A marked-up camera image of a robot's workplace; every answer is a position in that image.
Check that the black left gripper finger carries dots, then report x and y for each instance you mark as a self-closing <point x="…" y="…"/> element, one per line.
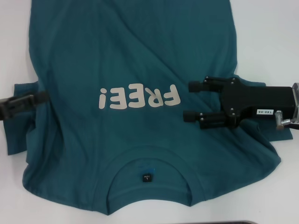
<point x="14" y="114"/>
<point x="23" y="101"/>

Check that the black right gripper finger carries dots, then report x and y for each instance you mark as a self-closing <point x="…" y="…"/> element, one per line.
<point x="210" y="85"/>
<point x="210" y="117"/>

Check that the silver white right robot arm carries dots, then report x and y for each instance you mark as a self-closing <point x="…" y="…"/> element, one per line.
<point x="296" y="93"/>

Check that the teal t-shirt with FREE print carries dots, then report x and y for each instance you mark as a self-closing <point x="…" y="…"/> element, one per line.
<point x="140" y="58"/>

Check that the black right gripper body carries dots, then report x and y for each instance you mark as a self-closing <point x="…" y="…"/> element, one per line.
<point x="257" y="100"/>

